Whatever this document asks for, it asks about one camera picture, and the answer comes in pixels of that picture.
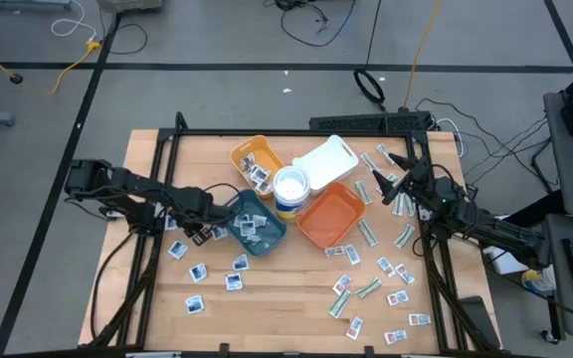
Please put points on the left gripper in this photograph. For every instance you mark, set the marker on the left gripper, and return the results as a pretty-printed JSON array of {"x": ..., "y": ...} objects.
[{"x": 204, "y": 214}]

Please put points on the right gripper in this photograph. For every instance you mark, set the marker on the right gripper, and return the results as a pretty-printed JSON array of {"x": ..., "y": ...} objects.
[{"x": 423, "y": 184}]

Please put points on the white packet dark print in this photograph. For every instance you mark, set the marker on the white packet dark print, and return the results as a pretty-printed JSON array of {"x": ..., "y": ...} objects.
[
  {"x": 257, "y": 174},
  {"x": 247, "y": 161},
  {"x": 264, "y": 186}
]

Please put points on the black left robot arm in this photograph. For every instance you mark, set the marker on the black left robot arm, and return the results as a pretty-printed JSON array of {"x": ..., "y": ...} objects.
[{"x": 137, "y": 189}]

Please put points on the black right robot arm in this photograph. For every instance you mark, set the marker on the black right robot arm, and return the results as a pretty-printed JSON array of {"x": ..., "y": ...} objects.
[{"x": 490, "y": 229}]

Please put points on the white plastic bin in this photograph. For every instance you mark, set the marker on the white plastic bin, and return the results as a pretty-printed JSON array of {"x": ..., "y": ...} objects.
[{"x": 326, "y": 164}]

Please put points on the orange plastic bin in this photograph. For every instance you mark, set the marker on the orange plastic bin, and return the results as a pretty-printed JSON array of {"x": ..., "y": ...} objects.
[{"x": 331, "y": 216}]

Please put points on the teal plastic bin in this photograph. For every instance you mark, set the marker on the teal plastic bin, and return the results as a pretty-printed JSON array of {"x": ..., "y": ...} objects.
[{"x": 274, "y": 229}]

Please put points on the disinfecting wipes canister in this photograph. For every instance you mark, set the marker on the disinfecting wipes canister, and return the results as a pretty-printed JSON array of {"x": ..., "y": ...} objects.
[{"x": 291, "y": 188}]

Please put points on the yellow plastic bin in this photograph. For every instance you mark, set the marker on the yellow plastic bin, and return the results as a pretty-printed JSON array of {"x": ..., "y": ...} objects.
[{"x": 266, "y": 154}]

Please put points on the white box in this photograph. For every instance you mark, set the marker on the white box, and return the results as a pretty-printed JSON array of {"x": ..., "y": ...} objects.
[{"x": 505, "y": 263}]

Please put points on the black stand foot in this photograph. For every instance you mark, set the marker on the black stand foot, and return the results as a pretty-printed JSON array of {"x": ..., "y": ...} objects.
[{"x": 478, "y": 318}]

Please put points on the desk caster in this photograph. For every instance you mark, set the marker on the desk caster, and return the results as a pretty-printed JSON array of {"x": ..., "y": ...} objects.
[{"x": 547, "y": 336}]

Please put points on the small black floor disc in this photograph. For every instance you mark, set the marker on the small black floor disc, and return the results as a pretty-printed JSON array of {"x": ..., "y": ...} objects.
[{"x": 16, "y": 78}]

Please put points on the grey computer dolly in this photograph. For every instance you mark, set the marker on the grey computer dolly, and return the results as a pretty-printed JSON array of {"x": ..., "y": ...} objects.
[{"x": 130, "y": 5}]

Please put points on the grey bench foot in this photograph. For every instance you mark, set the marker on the grey bench foot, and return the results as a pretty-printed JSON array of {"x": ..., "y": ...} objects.
[{"x": 28, "y": 4}]

